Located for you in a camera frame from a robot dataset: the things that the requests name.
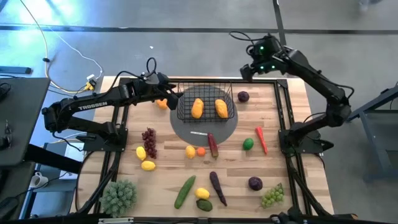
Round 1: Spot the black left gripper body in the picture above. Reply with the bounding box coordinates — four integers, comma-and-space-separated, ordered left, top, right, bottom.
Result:
139, 72, 175, 101

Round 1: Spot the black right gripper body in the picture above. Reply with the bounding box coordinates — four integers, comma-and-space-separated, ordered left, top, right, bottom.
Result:
252, 34, 289, 75

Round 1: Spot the large orange fruit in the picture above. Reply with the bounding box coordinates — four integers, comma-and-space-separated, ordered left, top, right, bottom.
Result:
155, 98, 170, 111

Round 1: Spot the purple grape bunch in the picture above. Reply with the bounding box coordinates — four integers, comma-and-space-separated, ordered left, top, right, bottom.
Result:
141, 127, 158, 160

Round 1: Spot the green cucumber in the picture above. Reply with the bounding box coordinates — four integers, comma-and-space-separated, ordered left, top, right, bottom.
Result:
174, 175, 197, 210

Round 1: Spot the dark green vegetable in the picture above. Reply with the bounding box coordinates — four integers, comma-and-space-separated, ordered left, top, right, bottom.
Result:
195, 198, 213, 212

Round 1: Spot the green grape bunch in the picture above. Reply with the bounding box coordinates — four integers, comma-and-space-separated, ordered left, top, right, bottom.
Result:
260, 182, 285, 209

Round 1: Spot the green bushy plant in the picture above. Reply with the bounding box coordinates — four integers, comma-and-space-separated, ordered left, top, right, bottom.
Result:
98, 179, 138, 218

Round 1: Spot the black desk support beam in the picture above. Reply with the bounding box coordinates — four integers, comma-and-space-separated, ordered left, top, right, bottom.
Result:
24, 143, 82, 174

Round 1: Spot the grey metal cart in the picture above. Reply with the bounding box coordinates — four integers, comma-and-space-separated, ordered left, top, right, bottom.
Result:
346, 81, 398, 183

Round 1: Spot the dark grey desk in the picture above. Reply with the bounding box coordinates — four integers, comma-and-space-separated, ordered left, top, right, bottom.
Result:
0, 77, 51, 167

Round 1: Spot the black power strip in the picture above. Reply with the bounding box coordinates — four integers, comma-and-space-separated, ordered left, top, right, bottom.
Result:
0, 65, 32, 75

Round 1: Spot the white mug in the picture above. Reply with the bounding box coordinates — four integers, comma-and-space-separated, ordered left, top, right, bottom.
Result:
29, 171, 50, 189

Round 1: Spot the black table frame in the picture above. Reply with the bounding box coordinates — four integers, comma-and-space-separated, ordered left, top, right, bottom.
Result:
73, 77, 358, 224

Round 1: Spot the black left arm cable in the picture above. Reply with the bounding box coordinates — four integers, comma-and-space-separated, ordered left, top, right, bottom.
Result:
107, 57, 158, 94

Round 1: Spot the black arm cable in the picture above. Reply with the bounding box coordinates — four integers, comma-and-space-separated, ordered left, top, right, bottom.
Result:
107, 57, 158, 94
229, 30, 268, 43

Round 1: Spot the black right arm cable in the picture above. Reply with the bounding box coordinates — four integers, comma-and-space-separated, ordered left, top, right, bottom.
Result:
229, 30, 268, 43

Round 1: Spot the black wire basket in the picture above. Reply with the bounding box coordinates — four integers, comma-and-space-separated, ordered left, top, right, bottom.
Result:
176, 80, 236, 123

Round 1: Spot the white floor cable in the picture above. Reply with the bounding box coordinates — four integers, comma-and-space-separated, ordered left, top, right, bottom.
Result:
57, 35, 104, 79

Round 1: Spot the white yellow cable connector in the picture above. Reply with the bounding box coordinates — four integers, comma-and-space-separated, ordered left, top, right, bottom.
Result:
85, 73, 98, 91

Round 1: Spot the yellow hanging cable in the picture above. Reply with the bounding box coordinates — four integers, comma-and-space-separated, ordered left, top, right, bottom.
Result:
19, 0, 94, 94

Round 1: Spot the silver frame bracket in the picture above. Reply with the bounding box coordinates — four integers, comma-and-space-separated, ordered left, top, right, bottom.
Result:
98, 217, 134, 224

